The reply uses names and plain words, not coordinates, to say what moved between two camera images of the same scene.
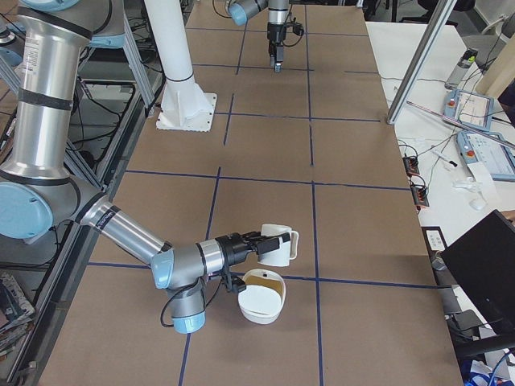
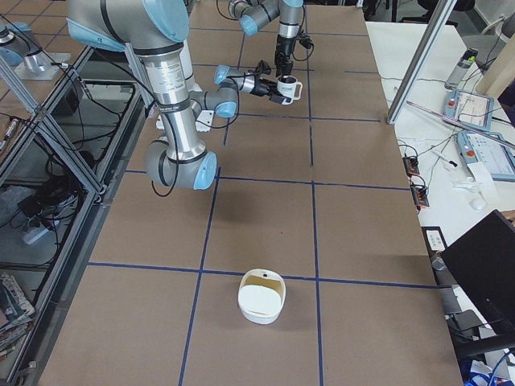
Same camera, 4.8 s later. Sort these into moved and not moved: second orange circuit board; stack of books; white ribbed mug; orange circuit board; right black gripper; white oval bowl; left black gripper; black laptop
Moved: left black gripper; right black gripper; white ribbed mug
Not moved: stack of books; white oval bowl; black laptop; orange circuit board; second orange circuit board
